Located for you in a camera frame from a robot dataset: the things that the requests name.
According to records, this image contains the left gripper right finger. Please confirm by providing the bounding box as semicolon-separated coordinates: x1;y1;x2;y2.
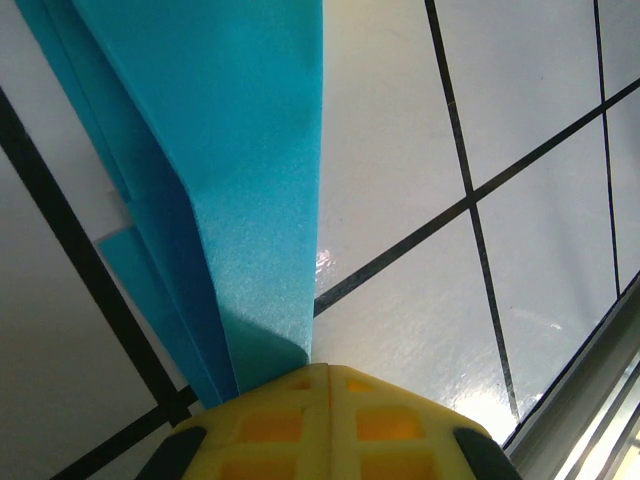
328;363;524;480

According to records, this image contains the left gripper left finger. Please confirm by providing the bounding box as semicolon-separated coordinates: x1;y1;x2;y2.
142;363;332;480

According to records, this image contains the long aluminium base rail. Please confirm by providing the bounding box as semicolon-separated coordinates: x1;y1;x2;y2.
504;272;640;480

